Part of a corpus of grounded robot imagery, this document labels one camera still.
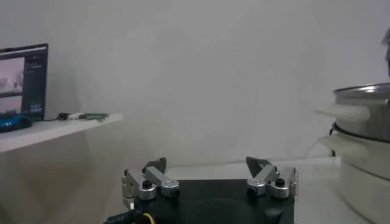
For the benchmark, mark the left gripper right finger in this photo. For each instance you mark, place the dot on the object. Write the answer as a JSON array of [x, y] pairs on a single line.
[[265, 178]]

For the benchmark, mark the white side table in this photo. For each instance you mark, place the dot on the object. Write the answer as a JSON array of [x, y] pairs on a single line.
[[61, 131]]

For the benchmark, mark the blue case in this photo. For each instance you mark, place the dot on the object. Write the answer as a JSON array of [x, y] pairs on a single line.
[[13, 123]]

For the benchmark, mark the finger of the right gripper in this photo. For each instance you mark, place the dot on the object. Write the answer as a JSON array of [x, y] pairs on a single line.
[[387, 51]]

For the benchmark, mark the small white adapter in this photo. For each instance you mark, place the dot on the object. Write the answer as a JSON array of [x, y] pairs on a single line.
[[75, 115]]

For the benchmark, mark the green gadget with grey card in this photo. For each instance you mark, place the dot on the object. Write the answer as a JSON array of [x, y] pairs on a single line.
[[93, 116]]

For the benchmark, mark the small black device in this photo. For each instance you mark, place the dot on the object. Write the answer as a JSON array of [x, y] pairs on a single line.
[[63, 116]]

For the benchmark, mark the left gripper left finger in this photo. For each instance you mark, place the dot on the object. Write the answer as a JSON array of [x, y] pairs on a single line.
[[161, 181]]

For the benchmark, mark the white electric cooking pot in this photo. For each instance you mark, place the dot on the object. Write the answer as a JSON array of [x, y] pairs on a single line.
[[365, 182]]

